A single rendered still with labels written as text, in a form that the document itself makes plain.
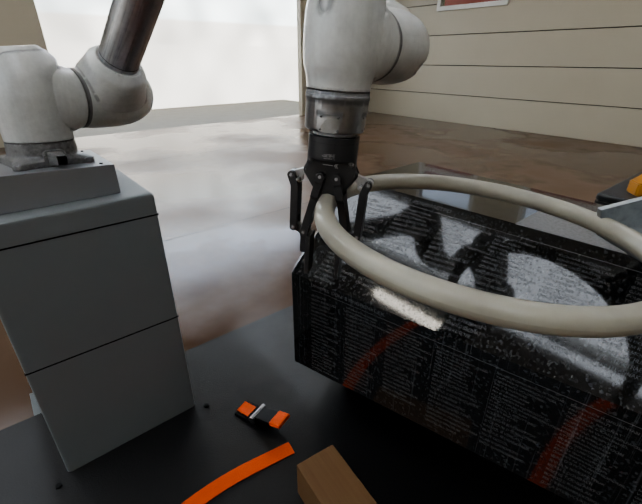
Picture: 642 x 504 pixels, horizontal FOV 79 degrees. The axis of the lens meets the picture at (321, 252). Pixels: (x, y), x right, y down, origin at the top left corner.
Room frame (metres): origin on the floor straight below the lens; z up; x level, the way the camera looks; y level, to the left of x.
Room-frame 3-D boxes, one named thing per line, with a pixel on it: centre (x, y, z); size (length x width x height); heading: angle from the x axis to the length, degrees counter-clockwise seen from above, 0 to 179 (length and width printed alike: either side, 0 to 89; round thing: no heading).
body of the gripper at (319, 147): (0.59, -0.02, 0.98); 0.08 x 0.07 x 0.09; 76
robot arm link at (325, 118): (0.59, -0.02, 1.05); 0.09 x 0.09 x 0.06
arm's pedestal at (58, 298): (1.04, 0.73, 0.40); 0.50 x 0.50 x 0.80; 40
